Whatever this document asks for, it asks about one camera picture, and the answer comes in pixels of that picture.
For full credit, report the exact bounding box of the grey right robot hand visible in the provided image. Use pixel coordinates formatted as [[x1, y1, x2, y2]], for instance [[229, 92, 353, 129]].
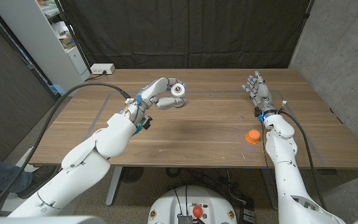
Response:
[[242, 70, 276, 118]]

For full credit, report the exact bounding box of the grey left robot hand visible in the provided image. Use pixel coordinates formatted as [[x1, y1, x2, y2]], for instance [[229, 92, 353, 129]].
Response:
[[124, 77, 188, 127]]

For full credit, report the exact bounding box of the white string spool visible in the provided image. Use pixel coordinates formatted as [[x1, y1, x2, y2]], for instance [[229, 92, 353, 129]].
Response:
[[170, 83, 186, 108]]

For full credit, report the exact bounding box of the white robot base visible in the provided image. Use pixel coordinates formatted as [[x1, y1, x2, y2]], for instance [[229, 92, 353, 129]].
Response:
[[147, 185, 238, 224]]

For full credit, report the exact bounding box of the orange cup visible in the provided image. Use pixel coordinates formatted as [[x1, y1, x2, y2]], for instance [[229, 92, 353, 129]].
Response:
[[246, 129, 261, 145]]

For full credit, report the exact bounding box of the white power strip box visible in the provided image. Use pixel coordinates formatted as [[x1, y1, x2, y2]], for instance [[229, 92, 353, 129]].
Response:
[[90, 63, 116, 75]]

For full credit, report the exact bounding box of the black backdrop curtain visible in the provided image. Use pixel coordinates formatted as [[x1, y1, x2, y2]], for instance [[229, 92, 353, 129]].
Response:
[[59, 0, 312, 70]]

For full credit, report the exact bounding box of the round black floor fan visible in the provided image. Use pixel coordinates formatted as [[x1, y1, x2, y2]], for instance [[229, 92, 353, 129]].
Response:
[[120, 167, 145, 184]]

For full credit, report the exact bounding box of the grey table leg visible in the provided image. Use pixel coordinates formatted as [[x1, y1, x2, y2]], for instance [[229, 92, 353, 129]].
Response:
[[105, 166, 124, 207], [259, 167, 280, 211]]

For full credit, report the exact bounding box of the black backdrop stand pole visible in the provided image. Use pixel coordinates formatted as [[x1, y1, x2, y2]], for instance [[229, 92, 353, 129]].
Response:
[[53, 0, 93, 75]]

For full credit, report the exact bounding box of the cardboard box on shelf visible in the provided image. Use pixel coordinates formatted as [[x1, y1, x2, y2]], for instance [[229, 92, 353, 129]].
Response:
[[59, 34, 76, 49]]

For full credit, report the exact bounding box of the black floor power strip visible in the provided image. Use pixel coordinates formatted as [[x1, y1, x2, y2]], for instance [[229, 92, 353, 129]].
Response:
[[239, 205, 256, 224]]

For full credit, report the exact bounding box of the white shelf cabinet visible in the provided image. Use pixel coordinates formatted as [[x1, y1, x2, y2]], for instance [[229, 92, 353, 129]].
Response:
[[0, 0, 91, 97]]

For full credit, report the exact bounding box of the person's dark shoe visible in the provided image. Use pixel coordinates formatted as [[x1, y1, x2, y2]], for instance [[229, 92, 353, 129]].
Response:
[[17, 165, 62, 200]]

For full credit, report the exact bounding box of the white robot torso shell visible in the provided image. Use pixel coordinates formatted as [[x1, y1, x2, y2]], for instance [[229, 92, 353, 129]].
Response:
[[0, 215, 107, 224]]

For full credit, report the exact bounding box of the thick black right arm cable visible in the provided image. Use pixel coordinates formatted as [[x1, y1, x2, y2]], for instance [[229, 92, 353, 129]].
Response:
[[278, 111, 328, 209]]

